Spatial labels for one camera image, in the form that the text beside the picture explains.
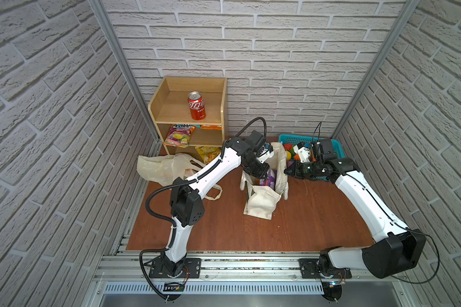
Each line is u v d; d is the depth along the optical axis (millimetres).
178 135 926
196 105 757
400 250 388
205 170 527
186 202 487
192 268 734
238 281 716
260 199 772
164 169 896
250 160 617
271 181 812
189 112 807
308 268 739
